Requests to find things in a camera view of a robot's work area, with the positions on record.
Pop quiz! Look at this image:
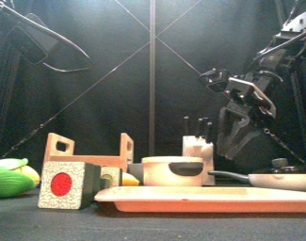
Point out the pink rectangular plate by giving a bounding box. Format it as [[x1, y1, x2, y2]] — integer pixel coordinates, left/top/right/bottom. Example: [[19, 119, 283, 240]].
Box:
[[93, 185, 306, 214]]

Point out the toy sushi half green centre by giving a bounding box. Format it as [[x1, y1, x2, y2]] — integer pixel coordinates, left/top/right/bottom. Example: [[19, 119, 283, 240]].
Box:
[[99, 166, 123, 188]]

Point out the toy sushi half red centre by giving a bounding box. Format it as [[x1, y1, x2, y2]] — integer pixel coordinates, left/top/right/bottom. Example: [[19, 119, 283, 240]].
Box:
[[36, 160, 112, 211]]

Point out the white toy knife block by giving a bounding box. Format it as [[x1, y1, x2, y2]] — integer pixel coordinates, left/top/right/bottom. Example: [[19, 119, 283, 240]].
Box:
[[181, 135, 216, 186]]

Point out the black pot lid with knob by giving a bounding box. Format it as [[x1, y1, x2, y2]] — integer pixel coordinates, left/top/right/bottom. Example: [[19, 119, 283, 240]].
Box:
[[253, 157, 306, 175]]

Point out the grey toy frying pan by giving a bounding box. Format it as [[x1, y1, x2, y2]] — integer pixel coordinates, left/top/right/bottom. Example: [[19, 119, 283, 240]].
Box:
[[207, 169, 306, 193]]

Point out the yellow toy lemon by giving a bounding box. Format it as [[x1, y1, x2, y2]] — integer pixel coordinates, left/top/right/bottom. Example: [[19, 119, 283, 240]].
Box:
[[120, 171, 141, 187]]

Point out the wooden toy rack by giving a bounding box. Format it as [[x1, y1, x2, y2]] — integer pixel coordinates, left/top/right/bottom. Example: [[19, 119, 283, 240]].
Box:
[[41, 132, 135, 173]]

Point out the green yellow plush corn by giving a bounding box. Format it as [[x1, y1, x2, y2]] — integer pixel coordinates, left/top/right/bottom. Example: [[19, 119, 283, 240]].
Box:
[[0, 157, 41, 200]]

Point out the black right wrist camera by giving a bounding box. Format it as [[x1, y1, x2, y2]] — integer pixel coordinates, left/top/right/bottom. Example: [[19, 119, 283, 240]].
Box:
[[199, 68, 232, 94]]

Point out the white toy pot black handle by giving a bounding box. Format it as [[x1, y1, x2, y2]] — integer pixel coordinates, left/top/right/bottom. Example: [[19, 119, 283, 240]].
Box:
[[140, 155, 205, 188]]

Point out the vertical metal frame pole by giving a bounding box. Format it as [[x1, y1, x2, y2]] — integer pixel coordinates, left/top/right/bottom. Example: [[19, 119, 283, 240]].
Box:
[[147, 0, 157, 157]]

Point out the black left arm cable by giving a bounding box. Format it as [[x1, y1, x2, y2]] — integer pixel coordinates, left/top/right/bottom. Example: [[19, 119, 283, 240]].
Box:
[[0, 2, 92, 73]]

